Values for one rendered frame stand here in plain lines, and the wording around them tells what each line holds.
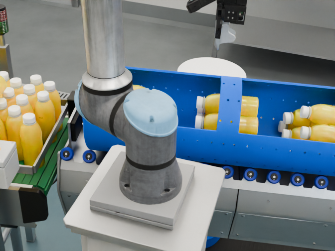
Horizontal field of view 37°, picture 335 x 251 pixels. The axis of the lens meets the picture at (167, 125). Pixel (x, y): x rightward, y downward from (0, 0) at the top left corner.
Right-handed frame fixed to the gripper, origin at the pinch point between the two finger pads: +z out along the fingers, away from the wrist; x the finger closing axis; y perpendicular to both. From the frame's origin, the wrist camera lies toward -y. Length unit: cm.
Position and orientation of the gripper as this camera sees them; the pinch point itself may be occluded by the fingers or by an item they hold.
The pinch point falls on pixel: (215, 45)
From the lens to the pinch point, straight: 149.3
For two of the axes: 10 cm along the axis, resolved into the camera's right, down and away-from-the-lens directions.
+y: 9.9, 1.1, -0.6
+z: -0.5, 8.2, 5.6
